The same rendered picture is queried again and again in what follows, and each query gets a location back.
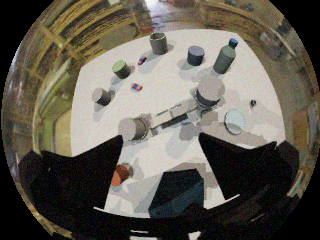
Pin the pink eraser with blue sleeve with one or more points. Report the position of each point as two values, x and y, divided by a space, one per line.
136 86
142 60

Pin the brown cylinder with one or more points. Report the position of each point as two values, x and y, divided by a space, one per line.
121 174

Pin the olive green cylinder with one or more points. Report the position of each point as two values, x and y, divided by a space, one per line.
121 69

